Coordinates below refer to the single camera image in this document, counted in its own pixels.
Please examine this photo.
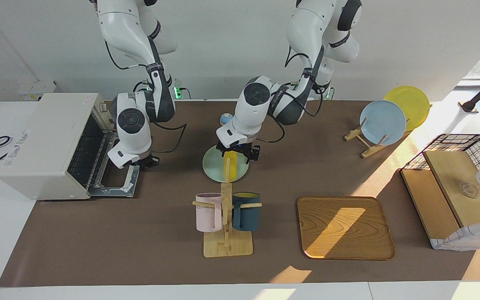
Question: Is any yellow banana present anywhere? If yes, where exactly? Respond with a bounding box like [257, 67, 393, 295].
[223, 150, 238, 182]

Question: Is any mint green plate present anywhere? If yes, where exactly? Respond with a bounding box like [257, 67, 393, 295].
[202, 144, 250, 184]

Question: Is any glass oven door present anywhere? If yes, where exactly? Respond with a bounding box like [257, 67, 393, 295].
[87, 164, 141, 198]

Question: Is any metal oven rack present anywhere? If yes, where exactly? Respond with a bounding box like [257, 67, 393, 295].
[68, 118, 113, 189]

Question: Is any beige toaster oven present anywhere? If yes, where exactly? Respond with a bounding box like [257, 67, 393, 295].
[0, 92, 118, 202]

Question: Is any dark teal mug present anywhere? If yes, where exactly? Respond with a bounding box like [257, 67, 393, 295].
[231, 192, 261, 232]

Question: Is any pink mug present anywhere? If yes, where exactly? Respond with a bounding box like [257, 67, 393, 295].
[195, 192, 223, 233]

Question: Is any brown table mat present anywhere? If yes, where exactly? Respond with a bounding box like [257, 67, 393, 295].
[0, 100, 480, 288]

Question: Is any wooden mug tree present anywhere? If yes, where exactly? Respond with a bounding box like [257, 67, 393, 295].
[192, 157, 263, 258]

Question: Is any wooden plate rack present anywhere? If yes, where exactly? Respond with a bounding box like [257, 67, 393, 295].
[344, 118, 392, 159]

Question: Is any wooden serving tray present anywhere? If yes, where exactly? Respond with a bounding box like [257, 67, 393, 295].
[297, 196, 396, 261]

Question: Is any light blue plate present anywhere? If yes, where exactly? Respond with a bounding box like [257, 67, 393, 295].
[359, 100, 408, 147]

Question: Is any yellow plate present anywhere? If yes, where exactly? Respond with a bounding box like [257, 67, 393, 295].
[383, 85, 431, 132]

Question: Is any clear glass cup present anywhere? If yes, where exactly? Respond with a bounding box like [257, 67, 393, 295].
[458, 181, 480, 200]

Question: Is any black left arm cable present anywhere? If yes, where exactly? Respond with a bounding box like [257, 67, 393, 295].
[260, 45, 325, 144]

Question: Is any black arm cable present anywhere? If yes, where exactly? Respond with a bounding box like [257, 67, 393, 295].
[104, 39, 189, 154]
[260, 45, 325, 144]

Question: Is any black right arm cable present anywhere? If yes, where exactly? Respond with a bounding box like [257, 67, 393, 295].
[104, 39, 189, 154]

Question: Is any white wall socket box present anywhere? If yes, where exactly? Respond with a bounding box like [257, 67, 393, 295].
[17, 80, 58, 102]

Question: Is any black wire basket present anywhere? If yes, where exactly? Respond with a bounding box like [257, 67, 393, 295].
[401, 133, 480, 251]

